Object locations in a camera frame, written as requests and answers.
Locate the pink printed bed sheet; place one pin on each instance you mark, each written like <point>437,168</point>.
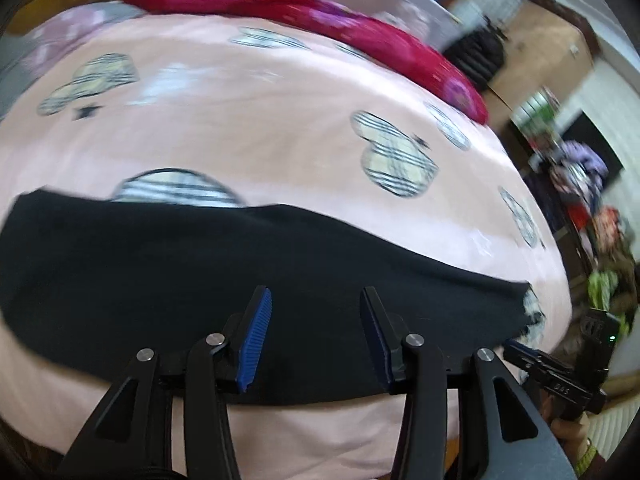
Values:
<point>250,125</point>

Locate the wooden wardrobe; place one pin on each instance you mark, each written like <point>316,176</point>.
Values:
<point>545,45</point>

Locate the grey floral pillow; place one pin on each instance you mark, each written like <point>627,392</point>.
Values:
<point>55,40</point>

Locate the black pants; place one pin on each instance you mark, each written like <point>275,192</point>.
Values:
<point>200,280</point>

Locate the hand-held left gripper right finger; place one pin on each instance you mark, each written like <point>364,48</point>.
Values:
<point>376,340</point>

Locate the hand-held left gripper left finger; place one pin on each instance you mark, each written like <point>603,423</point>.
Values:
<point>254,340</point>

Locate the person's right hand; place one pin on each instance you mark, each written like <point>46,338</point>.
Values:
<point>567,432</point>

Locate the black jacket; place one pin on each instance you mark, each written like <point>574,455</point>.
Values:
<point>475,57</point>

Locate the red floral blanket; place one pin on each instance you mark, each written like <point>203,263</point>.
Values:
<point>360,25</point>

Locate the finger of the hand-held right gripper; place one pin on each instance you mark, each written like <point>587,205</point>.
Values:
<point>525,357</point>

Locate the pile of colourful clothes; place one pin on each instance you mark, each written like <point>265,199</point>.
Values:
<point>595,220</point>

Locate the green wristband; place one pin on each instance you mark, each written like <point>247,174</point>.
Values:
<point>586,457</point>

